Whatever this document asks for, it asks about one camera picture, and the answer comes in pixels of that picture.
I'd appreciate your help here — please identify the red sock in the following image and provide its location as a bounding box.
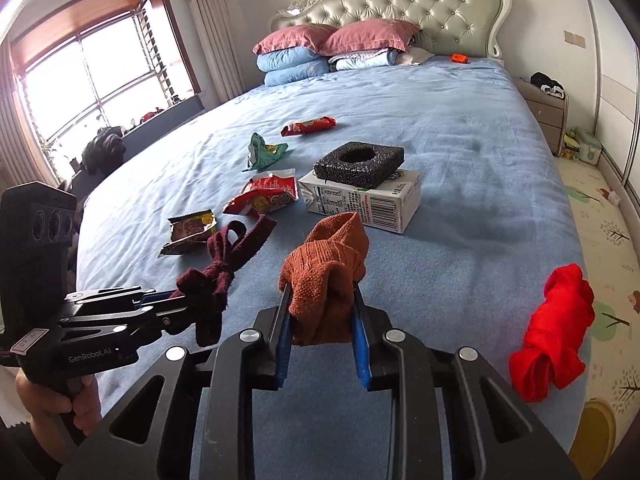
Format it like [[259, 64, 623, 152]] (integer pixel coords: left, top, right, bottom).
[[509, 263, 596, 403]]

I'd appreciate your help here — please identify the pink pillow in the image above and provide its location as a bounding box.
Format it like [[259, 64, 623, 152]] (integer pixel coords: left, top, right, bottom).
[[252, 23, 338, 56], [317, 18, 423, 57]]

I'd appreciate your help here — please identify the brown sock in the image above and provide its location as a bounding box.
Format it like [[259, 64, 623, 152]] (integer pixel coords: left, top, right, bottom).
[[278, 211, 370, 347]]

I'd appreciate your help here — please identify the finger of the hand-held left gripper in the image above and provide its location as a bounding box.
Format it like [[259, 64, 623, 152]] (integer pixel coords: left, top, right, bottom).
[[66, 285, 174, 314], [61, 297, 194, 344]]

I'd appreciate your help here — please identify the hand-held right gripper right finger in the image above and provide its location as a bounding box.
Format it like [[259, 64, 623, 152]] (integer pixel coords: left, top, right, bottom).
[[350, 284, 583, 480]]

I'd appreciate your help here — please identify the dark clothes pile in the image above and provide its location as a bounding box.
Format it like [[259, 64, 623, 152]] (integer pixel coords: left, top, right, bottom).
[[80, 127, 128, 176]]

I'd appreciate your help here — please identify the folded light blue quilt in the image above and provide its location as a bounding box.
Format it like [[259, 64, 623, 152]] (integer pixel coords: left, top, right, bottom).
[[256, 49, 333, 87]]

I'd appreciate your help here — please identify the black foam block with hole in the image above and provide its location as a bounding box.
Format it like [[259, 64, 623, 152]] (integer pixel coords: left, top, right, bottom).
[[313, 141, 405, 192]]

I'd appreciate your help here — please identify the blue bed sheet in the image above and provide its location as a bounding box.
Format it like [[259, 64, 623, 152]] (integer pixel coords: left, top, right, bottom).
[[75, 55, 591, 480]]

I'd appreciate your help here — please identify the tufted grey headboard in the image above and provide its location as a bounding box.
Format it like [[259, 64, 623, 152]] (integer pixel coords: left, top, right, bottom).
[[270, 0, 513, 61]]

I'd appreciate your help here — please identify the green storage box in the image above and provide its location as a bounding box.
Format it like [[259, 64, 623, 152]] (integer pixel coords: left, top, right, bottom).
[[560, 127, 603, 166]]

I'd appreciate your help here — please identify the white wardrobe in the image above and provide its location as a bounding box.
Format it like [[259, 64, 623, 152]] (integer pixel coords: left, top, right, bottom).
[[580, 0, 640, 196]]

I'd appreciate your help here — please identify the crumpled red snack bag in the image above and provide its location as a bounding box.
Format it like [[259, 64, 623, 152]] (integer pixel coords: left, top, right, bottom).
[[222, 170, 299, 218]]

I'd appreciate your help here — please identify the grey bedside table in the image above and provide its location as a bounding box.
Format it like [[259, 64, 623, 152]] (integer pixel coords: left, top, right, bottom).
[[517, 77, 571, 156]]

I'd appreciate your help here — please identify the green snack wrapper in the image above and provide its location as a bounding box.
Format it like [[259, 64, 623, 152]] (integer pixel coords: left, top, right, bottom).
[[246, 132, 290, 172]]

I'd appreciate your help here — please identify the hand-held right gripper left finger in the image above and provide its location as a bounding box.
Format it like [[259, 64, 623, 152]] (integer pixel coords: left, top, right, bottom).
[[57, 286, 293, 480]]

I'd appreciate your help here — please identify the wood framed window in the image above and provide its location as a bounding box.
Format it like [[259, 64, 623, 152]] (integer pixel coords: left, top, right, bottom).
[[10, 0, 201, 171]]

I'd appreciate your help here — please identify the dark window ledge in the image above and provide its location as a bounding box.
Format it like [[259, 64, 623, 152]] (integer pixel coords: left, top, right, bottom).
[[70, 96, 207, 196]]

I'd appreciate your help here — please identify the person's left hand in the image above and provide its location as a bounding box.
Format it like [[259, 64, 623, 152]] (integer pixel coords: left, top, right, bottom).
[[15, 370, 104, 438]]

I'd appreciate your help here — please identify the long red candy wrapper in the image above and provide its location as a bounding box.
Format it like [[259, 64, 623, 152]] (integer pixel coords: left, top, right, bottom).
[[280, 116, 337, 137]]

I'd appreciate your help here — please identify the folded floral blanket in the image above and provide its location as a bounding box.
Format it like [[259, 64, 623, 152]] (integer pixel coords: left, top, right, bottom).
[[328, 49, 406, 72]]

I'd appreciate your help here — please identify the brown snack wrapper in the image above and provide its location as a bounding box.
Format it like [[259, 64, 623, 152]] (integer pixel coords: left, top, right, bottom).
[[160, 208, 218, 258]]

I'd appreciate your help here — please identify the white cloth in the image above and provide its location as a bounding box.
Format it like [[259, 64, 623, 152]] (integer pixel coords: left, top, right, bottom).
[[397, 46, 436, 66]]

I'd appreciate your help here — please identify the black cloth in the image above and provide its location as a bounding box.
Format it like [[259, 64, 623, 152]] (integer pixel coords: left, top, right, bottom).
[[530, 72, 566, 98]]

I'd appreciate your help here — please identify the beige curtain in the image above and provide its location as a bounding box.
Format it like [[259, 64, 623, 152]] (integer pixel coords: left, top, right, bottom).
[[182, 0, 281, 108]]

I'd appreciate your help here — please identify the striped curtain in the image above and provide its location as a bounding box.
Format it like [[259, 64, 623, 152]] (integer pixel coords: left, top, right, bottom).
[[0, 42, 61, 191]]

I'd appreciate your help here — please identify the patterned play mat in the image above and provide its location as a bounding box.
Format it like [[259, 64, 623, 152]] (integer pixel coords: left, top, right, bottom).
[[555, 152, 640, 480]]

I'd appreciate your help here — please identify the white milk carton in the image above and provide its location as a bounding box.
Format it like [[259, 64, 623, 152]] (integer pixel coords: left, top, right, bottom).
[[298, 167, 422, 234]]

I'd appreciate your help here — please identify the maroon sock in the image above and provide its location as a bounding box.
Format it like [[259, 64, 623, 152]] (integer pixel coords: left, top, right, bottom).
[[167, 216, 277, 347]]

